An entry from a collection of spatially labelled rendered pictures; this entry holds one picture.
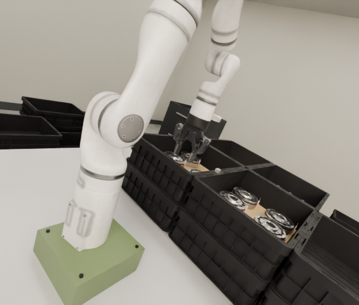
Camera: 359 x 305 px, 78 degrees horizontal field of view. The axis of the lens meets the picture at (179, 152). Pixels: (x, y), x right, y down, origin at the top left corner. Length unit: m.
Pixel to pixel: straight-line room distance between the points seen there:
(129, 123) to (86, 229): 0.24
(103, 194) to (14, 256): 0.25
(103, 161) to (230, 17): 0.44
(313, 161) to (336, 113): 0.77
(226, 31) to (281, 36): 3.80
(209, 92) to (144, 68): 0.33
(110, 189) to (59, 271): 0.19
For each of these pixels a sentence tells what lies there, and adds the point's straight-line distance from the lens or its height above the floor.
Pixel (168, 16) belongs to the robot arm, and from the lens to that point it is 0.44.
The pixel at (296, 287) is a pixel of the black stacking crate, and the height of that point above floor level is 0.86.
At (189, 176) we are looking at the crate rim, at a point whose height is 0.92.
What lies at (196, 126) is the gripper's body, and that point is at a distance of 0.71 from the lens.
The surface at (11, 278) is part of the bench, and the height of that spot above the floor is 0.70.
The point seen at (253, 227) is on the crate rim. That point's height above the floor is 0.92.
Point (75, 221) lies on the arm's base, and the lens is 0.53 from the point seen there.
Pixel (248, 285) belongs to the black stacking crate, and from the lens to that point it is 0.66.
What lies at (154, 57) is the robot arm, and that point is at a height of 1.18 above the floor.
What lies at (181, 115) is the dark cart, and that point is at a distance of 2.36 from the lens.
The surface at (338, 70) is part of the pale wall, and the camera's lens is 4.12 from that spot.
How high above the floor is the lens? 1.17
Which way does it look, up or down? 18 degrees down
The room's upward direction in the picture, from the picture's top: 23 degrees clockwise
